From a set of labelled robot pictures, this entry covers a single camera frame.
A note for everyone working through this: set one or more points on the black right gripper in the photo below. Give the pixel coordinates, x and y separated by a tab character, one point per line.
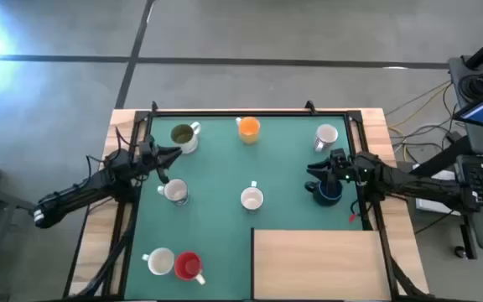
342	172

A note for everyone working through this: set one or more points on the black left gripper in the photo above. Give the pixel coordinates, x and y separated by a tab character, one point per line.
152	161

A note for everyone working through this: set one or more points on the white mug green inside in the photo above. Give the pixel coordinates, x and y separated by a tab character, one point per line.
183	134

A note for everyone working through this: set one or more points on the dark blue mug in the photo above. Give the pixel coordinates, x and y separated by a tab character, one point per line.
319	198

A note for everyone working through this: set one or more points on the blue floral white mug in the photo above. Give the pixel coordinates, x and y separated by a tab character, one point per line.
252	198
175	189

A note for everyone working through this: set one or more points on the striped white mug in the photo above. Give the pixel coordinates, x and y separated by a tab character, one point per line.
327	134

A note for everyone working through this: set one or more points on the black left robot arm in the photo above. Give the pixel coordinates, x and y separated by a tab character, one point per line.
78	193

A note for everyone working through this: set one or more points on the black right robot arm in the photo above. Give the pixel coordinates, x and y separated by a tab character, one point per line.
413	184

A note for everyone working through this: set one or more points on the green table mat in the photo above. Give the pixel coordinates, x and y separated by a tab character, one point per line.
216	168

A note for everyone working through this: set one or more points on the orange mug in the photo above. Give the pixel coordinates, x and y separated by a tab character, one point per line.
249	126

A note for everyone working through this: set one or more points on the raised wooden shelf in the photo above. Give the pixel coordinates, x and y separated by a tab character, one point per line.
317	264

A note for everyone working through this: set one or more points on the plain white mug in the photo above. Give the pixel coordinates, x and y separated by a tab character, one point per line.
160	261

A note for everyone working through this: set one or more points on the white paper sheet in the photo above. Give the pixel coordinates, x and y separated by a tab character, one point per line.
430	205

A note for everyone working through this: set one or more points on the black diagonal stand strut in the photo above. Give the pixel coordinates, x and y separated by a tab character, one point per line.
447	155

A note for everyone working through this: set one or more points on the black caster wheel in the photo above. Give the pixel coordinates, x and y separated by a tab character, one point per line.
460	251

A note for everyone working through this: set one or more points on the grey metal stand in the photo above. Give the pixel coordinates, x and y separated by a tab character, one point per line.
6	200

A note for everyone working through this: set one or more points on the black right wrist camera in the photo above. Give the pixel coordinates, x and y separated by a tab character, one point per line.
338	154

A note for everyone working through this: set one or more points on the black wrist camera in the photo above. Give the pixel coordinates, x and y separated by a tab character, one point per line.
338	154
147	147

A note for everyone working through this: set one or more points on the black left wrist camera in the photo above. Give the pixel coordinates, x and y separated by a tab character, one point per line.
147	147

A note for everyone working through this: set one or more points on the black frame clamp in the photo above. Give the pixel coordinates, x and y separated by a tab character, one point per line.
154	106
310	106

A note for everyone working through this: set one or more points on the black aluminium table frame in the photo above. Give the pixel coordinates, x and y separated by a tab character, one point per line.
245	112

